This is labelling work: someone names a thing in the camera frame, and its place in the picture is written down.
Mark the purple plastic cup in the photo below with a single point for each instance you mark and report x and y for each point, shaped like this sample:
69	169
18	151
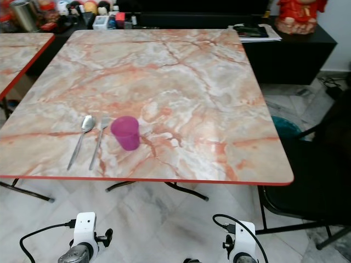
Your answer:
125	134

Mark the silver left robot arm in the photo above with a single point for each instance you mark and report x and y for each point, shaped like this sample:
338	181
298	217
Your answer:
78	256

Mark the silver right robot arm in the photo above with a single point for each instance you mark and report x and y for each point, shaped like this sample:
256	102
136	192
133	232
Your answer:
244	259

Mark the black robot right foot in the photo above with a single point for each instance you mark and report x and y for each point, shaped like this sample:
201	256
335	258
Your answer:
191	261

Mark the black metal table leg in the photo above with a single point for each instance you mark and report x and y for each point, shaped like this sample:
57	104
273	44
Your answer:
33	193
192	193

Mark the silver metal fork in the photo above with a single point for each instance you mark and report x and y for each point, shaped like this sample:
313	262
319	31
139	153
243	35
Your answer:
103	129

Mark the black chair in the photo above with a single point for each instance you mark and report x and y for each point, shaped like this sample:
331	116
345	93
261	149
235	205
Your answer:
318	181

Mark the silver metal spoon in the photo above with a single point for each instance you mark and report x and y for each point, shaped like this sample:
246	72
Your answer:
88	124

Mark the teal round bin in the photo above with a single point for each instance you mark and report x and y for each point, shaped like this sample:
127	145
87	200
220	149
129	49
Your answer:
285	127

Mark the white paper stack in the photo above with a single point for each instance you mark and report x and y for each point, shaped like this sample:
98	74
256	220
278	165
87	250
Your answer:
275	37

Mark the small white blue box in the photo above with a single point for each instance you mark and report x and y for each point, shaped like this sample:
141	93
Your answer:
101	22

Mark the dark booklet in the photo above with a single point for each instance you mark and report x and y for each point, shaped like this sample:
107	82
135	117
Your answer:
252	31

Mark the small red box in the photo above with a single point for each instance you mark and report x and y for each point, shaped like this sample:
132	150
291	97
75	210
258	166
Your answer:
120	19

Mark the black white doll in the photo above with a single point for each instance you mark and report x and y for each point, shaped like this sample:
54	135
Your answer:
103	7

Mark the yellow round doll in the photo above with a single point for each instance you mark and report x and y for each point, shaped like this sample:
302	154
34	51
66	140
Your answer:
89	7

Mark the red snack jar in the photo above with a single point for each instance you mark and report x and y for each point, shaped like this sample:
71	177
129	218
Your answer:
47	12

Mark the steel tumbler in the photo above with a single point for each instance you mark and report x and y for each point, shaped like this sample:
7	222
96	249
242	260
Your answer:
24	16

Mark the red figurine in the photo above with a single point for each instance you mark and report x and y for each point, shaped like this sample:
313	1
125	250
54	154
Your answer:
299	16

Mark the red lid jar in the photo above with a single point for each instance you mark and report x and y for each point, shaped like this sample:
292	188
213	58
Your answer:
6	16

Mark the black television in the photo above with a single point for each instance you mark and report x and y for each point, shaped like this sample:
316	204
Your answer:
197	5

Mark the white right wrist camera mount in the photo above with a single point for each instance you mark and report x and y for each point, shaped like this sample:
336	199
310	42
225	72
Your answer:
245	240

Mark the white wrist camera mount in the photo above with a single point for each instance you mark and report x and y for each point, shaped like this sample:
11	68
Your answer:
85	228
245	240

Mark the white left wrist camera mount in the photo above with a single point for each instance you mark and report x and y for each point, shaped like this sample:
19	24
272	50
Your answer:
85	228

